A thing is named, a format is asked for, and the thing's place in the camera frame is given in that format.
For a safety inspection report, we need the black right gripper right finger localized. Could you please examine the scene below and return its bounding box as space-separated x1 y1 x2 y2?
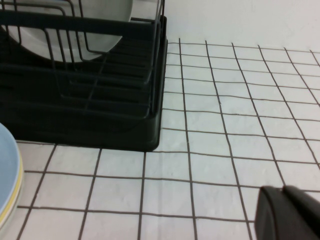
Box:
282 185 320 240

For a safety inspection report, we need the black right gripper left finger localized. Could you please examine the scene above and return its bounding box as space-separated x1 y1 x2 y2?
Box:
254 186 301 240

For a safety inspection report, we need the black dish drying rack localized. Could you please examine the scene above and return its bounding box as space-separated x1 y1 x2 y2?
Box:
0 15 169 152

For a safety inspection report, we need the pale pink plate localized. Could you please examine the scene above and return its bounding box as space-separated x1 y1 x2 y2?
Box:
1 0 134 63

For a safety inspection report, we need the pale yellow plate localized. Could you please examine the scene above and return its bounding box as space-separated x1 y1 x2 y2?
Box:
0 159 24 224

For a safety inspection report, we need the white plate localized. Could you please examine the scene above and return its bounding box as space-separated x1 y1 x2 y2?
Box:
0 183 25 240

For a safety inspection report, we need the light blue plate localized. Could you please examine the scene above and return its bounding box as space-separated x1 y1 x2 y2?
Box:
0 122 21 216

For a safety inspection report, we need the white grid-pattern tablecloth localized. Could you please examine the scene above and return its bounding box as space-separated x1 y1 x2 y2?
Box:
0 37 320 240

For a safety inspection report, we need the black wire dish rack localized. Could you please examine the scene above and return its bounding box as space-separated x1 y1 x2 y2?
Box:
0 0 167 118

